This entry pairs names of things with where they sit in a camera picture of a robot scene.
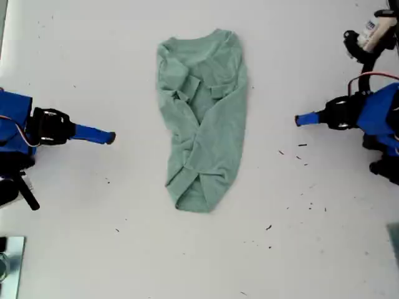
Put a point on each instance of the green t-shirt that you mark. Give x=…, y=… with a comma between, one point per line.
x=218, y=124

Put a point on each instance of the black clamp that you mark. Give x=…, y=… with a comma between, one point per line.
x=2, y=244

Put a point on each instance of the black camera stalk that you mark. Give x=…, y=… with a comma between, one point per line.
x=29, y=196
x=364, y=81

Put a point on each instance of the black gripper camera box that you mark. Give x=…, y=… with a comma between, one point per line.
x=7, y=191
x=371, y=29

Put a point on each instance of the steel post plate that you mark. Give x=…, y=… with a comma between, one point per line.
x=15, y=264

